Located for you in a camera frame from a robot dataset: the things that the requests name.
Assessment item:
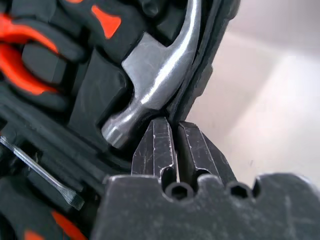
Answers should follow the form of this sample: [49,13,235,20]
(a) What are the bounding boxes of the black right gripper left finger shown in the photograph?
[130,117,178,183]

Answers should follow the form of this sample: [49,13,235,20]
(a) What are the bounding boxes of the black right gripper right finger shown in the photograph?
[176,120,238,184]

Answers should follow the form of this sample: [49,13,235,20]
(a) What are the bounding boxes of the black plastic tool case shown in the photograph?
[0,0,241,240]

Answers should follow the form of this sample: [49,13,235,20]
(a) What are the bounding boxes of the black orange handled screwdriver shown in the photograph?
[0,136,85,210]

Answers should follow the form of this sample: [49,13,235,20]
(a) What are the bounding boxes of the silver claw hammer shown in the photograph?
[59,0,202,150]

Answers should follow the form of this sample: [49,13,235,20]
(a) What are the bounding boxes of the orange handled pliers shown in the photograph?
[0,12,62,96]

